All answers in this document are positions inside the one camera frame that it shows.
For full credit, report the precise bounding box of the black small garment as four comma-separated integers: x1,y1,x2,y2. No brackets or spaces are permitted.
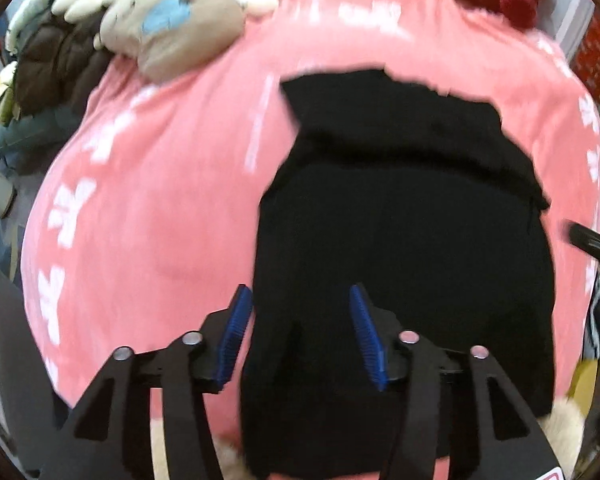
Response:
240,70,555,479

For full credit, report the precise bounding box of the fluffy cream rug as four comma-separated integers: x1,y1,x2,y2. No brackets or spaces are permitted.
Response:
538,396,585,479

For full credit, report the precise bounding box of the pink floral bed sheet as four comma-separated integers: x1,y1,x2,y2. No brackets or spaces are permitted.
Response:
22,0,600,475

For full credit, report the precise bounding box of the dark brown puffer jacket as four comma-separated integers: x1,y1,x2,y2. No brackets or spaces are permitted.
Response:
14,11,112,116

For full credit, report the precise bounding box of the beige plush with blue patch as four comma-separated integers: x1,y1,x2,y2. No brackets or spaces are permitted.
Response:
99,0,245,84

